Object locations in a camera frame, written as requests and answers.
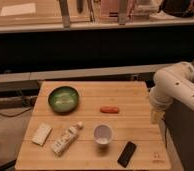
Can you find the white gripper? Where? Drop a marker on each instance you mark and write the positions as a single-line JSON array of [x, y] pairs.
[[161, 102]]

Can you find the black rectangular eraser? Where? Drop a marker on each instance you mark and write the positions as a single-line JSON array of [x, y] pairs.
[[126, 154]]

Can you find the dark robot base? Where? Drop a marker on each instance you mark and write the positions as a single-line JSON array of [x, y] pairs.
[[180, 137]]

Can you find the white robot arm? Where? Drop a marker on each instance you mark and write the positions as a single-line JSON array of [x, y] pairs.
[[172, 82]]

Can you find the white ceramic cup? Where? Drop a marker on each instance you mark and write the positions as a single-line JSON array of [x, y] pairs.
[[102, 135]]

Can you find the green ceramic bowl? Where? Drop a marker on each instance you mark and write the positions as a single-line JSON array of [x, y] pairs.
[[63, 99]]

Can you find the orange sausage-shaped object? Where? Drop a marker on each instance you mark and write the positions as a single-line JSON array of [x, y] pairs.
[[109, 110]]

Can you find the white squeeze bottle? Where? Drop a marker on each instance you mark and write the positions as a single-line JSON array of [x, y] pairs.
[[66, 139]]

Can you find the white flat packet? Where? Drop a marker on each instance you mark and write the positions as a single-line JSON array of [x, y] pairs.
[[41, 134]]

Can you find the white paper sheet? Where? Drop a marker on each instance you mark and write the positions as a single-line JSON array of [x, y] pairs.
[[20, 9]]

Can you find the long shelf rail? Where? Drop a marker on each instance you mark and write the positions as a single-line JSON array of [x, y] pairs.
[[75, 73]]

